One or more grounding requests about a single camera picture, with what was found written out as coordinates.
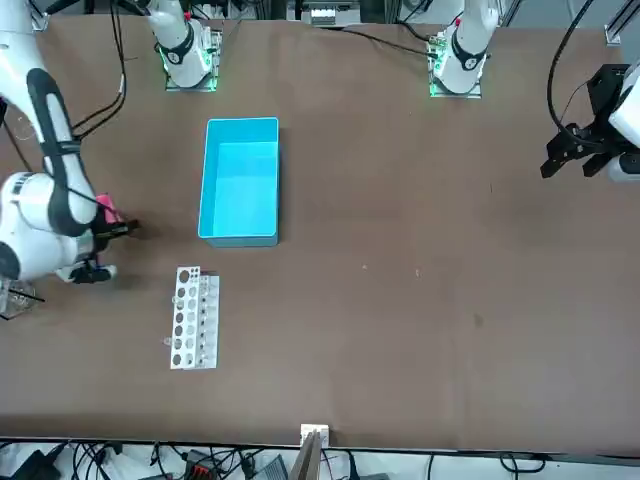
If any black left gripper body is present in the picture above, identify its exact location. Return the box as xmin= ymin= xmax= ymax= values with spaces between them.
xmin=562 ymin=63 xmax=632 ymax=154

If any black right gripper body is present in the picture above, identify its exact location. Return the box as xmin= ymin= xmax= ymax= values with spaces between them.
xmin=92 ymin=218 xmax=142 ymax=251

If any pink rag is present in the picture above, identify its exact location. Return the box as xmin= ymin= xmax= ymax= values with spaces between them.
xmin=95 ymin=193 xmax=125 ymax=224

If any blue plastic storage box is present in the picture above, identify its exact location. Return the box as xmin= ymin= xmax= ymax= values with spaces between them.
xmin=197 ymin=117 xmax=281 ymax=249

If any white test tube rack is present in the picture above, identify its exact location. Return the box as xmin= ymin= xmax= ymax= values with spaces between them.
xmin=169 ymin=265 xmax=220 ymax=371

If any red and black device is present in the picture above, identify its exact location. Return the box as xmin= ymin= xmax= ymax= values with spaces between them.
xmin=184 ymin=452 xmax=216 ymax=477

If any black arm cable white sleeve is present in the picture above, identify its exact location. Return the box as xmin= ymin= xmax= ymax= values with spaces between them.
xmin=69 ymin=0 xmax=129 ymax=142

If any white post bracket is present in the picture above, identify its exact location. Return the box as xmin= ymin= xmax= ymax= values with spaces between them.
xmin=299 ymin=423 xmax=331 ymax=447

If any aluminium frame post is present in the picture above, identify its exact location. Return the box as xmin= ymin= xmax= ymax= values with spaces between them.
xmin=292 ymin=429 xmax=324 ymax=480

